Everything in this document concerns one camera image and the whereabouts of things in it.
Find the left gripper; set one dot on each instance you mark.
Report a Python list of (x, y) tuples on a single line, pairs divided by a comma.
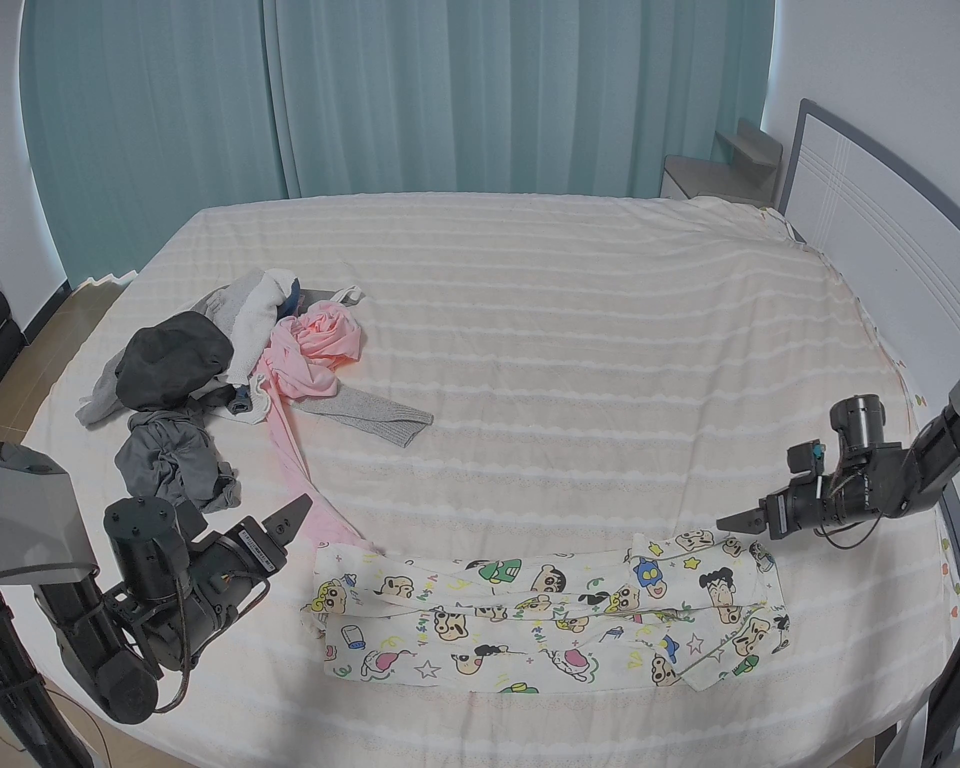
[(240, 562)]

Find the dark grey garment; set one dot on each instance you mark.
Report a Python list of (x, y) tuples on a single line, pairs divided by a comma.
[(172, 457)]

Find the black garment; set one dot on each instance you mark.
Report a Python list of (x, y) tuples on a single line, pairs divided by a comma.
[(172, 360)]

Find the white printed pyjama top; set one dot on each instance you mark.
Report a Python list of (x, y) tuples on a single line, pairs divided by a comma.
[(525, 645)]

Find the bed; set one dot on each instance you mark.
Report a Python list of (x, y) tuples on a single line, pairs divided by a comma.
[(562, 315)]

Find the blue-green curtain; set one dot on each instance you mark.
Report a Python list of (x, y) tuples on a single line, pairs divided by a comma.
[(150, 135), (525, 90)]

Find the grey knitted sweater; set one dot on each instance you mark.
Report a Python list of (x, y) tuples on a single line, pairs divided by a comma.
[(375, 416)]

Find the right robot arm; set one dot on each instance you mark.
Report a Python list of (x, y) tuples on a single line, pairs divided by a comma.
[(930, 465)]

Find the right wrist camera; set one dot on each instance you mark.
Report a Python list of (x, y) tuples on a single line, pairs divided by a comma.
[(806, 457)]

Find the black cabinet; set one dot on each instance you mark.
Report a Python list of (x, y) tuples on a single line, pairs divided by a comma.
[(7, 337)]

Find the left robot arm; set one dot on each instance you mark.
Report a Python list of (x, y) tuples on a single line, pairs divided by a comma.
[(135, 540)]

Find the grey bedside table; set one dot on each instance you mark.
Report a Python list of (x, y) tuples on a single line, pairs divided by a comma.
[(705, 176)]

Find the pink garment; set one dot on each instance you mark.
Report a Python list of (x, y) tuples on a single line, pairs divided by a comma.
[(322, 337)]

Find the white garment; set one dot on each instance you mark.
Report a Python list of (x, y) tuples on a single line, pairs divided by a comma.
[(251, 315)]

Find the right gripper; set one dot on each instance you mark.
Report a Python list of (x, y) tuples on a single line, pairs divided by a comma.
[(795, 514)]

